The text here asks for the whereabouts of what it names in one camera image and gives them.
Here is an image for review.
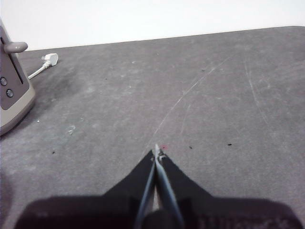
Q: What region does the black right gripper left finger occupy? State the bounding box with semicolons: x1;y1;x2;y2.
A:
13;149;157;229

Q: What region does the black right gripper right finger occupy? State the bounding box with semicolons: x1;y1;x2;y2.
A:
154;144;301;229

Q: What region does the cream and steel toaster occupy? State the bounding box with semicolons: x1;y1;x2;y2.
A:
0;19;37;137

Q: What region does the white toaster power cord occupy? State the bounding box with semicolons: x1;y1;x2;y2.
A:
28;53;60;80

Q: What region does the grey toaster lever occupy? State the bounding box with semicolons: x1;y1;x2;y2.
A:
4;42;29;54

